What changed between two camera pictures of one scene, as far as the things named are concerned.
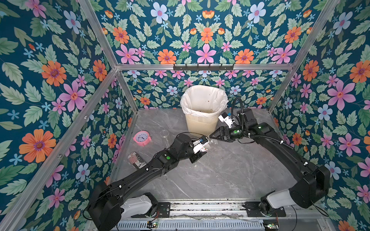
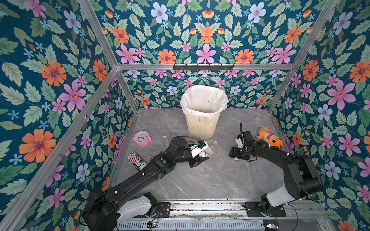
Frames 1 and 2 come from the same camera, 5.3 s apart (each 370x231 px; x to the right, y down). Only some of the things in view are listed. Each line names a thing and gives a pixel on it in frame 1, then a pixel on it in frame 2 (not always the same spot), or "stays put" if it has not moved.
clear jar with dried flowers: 164,133 stays put
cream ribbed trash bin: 204,126 stays put
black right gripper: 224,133 -> 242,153
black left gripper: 195,157 -> 194,162
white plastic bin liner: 204,100 stays put
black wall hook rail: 203,68 stays put
